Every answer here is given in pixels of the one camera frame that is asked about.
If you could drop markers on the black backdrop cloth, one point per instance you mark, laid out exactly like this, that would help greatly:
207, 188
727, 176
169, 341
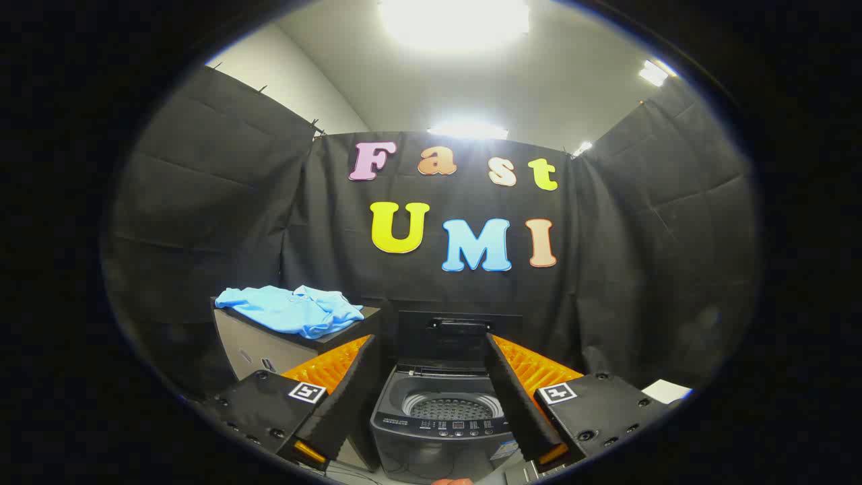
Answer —
337, 236

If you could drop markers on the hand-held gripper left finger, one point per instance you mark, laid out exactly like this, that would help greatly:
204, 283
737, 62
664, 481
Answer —
350, 391

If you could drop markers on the dark grey washing machine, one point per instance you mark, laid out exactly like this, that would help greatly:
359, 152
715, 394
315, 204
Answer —
431, 458

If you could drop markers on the light blue polo shirt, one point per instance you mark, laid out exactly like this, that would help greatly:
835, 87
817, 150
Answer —
289, 310

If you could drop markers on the grey cabinet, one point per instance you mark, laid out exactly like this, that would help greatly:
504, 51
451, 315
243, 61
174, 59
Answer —
256, 347

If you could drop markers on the large ceiling light panel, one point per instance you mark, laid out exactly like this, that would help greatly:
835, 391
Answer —
454, 23

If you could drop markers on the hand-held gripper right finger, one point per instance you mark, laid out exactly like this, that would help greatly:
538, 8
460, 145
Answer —
515, 391

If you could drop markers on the small ceiling light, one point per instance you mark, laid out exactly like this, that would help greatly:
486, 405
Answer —
582, 147

